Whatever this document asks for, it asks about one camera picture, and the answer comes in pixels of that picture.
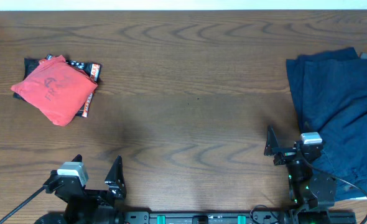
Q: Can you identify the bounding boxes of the navy blue garment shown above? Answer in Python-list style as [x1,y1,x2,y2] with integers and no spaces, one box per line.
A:
[286,47,367,200]

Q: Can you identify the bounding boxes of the orange t-shirt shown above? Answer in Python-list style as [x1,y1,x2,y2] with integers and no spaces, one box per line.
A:
[11,55,98,126]

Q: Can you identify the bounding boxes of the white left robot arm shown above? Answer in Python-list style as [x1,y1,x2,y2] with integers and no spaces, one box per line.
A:
[35,155,127,224]

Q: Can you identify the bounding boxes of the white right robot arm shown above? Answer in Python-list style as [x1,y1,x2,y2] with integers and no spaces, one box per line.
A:
[264,126,337,223]

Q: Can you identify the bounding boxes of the black printed folded shirt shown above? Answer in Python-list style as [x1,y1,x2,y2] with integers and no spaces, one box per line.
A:
[11,55,101,123]

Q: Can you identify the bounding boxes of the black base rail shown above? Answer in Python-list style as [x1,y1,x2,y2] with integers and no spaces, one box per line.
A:
[120,210,356,224]

